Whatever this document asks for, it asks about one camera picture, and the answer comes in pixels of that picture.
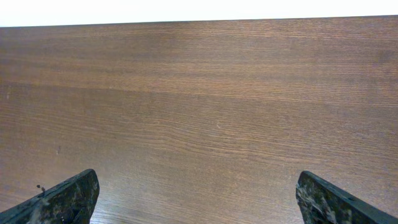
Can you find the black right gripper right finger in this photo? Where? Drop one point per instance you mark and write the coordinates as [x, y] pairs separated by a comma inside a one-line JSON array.
[[321, 202]]

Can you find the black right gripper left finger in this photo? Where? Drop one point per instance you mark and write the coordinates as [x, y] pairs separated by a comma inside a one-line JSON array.
[[72, 201]]

